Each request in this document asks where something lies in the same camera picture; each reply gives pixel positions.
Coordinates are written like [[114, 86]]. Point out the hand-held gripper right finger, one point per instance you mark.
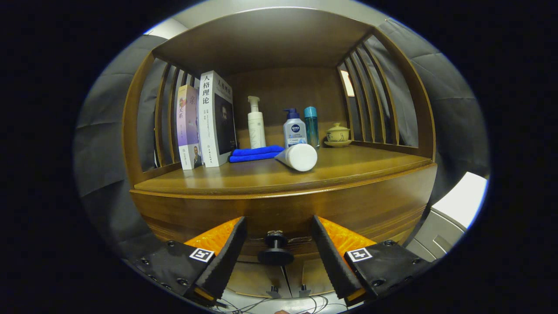
[[333, 261]]

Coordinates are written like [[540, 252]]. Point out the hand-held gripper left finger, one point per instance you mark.
[[226, 259]]

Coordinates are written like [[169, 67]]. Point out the black drawer knob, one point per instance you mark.
[[275, 256]]

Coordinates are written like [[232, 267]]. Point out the wooden drawer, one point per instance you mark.
[[283, 213]]

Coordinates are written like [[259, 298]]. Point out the white tube with green end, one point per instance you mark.
[[301, 157]]

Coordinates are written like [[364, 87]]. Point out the wooden cabinet door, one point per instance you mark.
[[316, 272], [257, 279]]

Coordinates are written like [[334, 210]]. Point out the wooden countertop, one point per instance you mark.
[[348, 168]]

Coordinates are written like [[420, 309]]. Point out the brown wooden cabinet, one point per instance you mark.
[[261, 39]]

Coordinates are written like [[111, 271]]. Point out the grey ribbed case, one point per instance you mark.
[[431, 235]]

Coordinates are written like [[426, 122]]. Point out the blue folded cloth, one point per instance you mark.
[[253, 153]]

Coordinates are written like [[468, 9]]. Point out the yellow lidded teacup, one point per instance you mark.
[[338, 134]]

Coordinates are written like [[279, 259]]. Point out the white pump bottle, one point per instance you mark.
[[256, 131]]

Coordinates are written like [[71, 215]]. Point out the white book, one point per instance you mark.
[[208, 126]]

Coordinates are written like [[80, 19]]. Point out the white bottle with blue cap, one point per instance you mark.
[[295, 131]]

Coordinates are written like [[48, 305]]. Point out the teal bottle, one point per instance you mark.
[[311, 126]]

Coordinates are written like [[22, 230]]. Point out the purple book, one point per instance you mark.
[[187, 126]]

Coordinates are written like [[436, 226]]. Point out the white panel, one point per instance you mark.
[[462, 198]]

